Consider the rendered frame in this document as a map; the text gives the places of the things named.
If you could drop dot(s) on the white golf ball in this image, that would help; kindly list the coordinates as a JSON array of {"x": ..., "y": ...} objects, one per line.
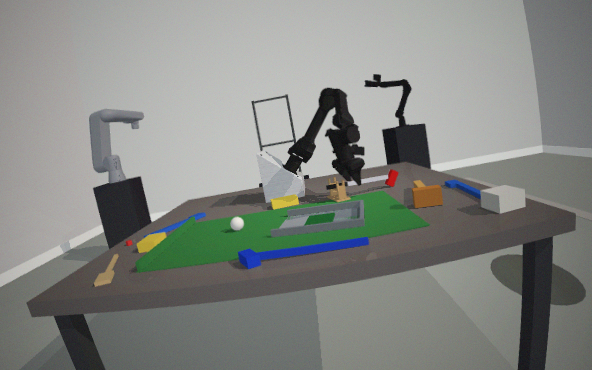
[{"x": 237, "y": 223}]

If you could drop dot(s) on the yellow flat bar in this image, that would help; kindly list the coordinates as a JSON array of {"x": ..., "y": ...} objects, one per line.
[
  {"x": 150, "y": 241},
  {"x": 285, "y": 201}
]

